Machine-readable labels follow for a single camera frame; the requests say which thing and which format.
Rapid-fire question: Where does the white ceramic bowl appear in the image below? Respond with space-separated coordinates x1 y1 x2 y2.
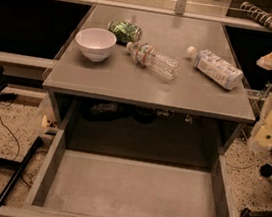
75 28 117 62

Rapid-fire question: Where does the black bar on floor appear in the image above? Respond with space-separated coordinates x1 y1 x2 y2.
0 136 43 208

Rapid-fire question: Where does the open grey top drawer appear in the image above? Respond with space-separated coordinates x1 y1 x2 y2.
0 131 236 217

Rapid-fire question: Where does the white labelled drink bottle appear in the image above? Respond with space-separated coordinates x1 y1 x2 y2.
186 46 244 90

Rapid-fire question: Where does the green crushed soda can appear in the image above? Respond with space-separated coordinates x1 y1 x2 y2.
107 20 143 44

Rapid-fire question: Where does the grey cabinet with top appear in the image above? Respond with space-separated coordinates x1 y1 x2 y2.
33 0 269 176

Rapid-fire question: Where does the clear plastic water bottle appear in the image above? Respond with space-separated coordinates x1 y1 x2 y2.
126 42 179 82

